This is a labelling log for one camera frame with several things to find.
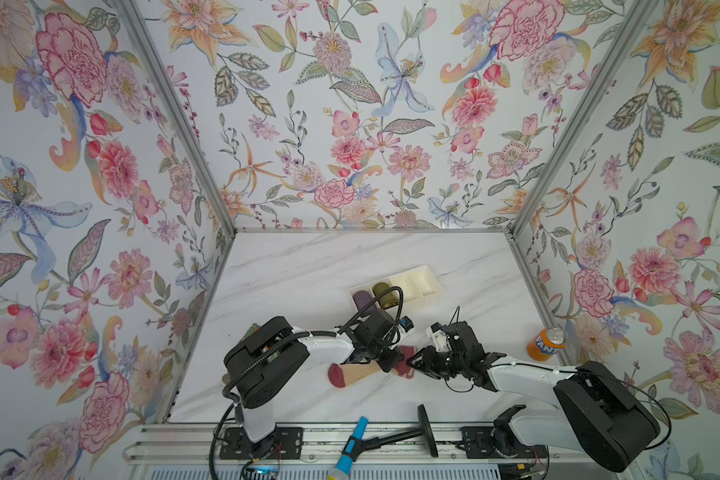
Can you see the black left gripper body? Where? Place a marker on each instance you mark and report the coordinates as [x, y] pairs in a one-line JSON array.
[[382, 354]]

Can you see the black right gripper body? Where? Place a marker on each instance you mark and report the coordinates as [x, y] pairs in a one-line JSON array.
[[446, 363]]

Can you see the beige pink purple striped sock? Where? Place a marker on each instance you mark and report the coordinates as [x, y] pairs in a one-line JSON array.
[[342, 376]]

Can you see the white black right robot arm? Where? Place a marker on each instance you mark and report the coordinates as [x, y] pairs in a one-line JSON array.
[[590, 410]]

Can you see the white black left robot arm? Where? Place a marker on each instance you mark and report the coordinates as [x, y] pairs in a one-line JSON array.
[[262, 364]]

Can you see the rolled purple sock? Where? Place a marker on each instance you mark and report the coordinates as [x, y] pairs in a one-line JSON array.
[[361, 298]]

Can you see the rolled green sock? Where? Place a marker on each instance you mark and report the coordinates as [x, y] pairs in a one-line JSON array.
[[387, 296]]

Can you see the green packet on table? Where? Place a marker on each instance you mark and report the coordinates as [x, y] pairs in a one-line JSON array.
[[251, 330]]

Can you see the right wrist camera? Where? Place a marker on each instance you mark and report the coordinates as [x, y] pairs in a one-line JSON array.
[[439, 340]]

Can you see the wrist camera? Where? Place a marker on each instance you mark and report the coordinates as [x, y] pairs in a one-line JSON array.
[[405, 325], [439, 340]]

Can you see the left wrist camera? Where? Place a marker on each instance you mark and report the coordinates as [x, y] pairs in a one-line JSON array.
[[405, 325]]

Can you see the blue handled black tool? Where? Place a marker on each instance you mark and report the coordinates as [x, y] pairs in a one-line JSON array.
[[357, 445]]

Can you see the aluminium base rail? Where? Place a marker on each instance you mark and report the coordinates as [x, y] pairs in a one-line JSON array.
[[182, 451]]

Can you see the aluminium corner post right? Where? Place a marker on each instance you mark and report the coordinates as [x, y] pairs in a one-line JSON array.
[[632, 24]]

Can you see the aluminium corner post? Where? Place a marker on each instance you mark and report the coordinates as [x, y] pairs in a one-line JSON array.
[[138, 32], [632, 24]]

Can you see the aluminium corner post left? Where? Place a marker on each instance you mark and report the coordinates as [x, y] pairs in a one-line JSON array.
[[138, 32]]

